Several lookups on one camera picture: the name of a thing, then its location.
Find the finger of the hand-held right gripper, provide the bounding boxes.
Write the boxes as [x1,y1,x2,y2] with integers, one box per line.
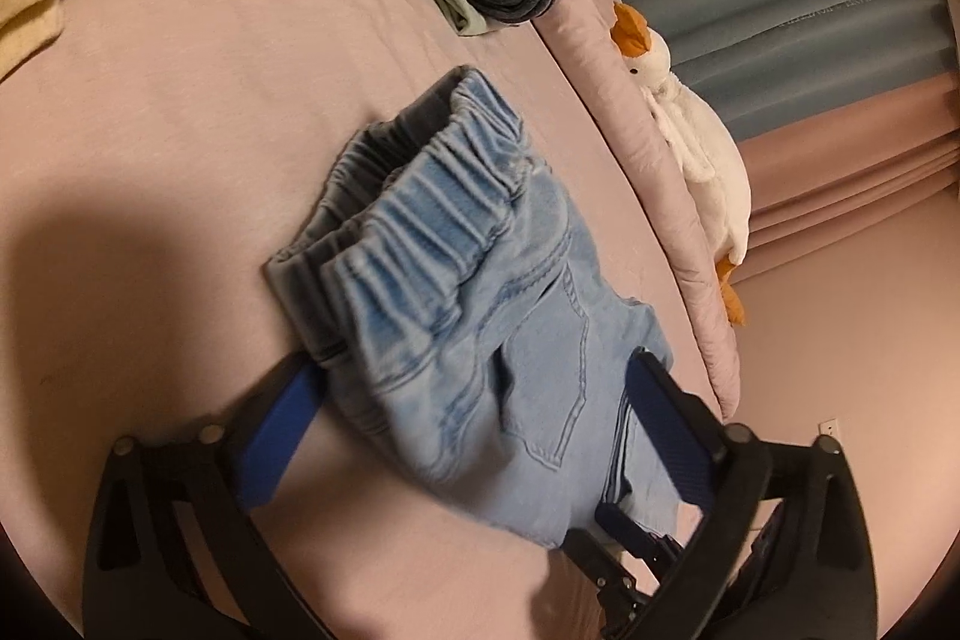
[559,506,702,640]

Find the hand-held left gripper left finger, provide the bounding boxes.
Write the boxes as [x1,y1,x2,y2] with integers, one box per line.
[81,351,331,640]

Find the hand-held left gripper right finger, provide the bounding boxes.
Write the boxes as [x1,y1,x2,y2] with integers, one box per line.
[626,347,878,640]

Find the light blue denim pants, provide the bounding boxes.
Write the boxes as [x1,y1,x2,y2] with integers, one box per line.
[262,66,680,551]

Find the white goose plush toy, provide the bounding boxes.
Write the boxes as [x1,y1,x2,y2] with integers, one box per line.
[609,1,753,327]

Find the pink quilt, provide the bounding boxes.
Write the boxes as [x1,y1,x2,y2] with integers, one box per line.
[532,0,743,420]

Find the pink bed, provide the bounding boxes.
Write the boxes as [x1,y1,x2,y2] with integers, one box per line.
[0,0,751,640]

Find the pink curtain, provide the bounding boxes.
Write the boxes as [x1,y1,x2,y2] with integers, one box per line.
[739,77,960,275]

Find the blue curtain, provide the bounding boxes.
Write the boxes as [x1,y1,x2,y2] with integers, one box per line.
[611,0,953,142]

